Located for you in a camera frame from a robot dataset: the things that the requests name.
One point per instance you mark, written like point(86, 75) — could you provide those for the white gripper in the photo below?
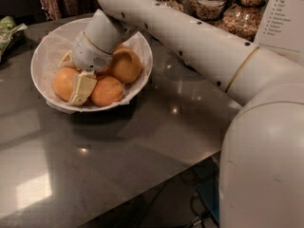
point(89, 56)

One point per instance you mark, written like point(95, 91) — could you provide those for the white bowl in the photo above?
point(53, 45)

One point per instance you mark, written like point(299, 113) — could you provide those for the white allergen sign card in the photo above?
point(282, 29)

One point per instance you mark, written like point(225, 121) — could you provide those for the left glass cereal jar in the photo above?
point(173, 4)

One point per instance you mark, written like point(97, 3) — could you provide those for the green snack packet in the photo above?
point(10, 34)

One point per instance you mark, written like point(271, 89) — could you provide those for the blue box on floor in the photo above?
point(209, 196)

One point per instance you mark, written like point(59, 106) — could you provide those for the middle glass cereal jar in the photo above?
point(209, 10)

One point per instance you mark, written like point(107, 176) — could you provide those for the orange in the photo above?
point(126, 65)
point(107, 91)
point(63, 82)
point(119, 46)

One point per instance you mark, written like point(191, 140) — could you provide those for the white paper bowl liner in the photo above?
point(50, 53)

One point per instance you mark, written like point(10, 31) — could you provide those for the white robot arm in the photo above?
point(261, 173)

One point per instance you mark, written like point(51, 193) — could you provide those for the right glass cereal jar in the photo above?
point(243, 18)

